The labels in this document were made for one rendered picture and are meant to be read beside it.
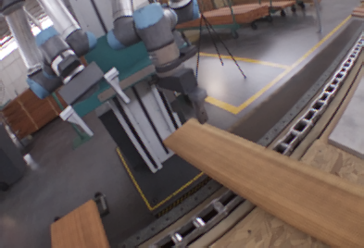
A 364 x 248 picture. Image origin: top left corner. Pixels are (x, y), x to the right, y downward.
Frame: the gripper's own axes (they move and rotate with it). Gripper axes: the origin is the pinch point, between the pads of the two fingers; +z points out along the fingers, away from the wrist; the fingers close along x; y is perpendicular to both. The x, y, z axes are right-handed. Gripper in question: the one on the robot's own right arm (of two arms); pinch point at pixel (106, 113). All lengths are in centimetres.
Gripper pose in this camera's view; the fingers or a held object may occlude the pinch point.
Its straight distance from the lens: 55.7
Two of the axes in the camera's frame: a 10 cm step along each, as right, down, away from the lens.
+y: -3.8, 0.8, 9.2
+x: -6.7, 6.6, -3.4
